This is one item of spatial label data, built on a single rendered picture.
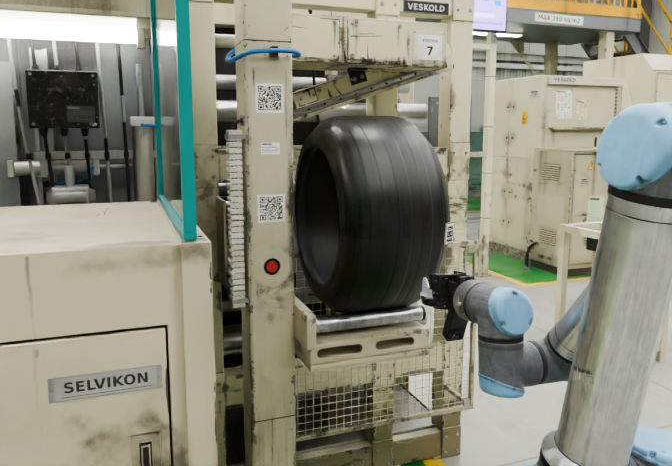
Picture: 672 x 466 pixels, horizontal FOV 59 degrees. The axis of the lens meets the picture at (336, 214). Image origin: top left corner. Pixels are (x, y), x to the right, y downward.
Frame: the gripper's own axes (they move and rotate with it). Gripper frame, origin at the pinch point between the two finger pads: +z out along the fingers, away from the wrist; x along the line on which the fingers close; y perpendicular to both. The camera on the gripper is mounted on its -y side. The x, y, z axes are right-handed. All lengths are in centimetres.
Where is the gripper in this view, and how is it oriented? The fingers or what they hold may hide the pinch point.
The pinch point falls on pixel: (425, 296)
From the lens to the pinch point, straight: 152.5
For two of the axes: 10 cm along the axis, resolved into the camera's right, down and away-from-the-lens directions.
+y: -0.4, -10.0, -0.3
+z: -3.5, -0.1, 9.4
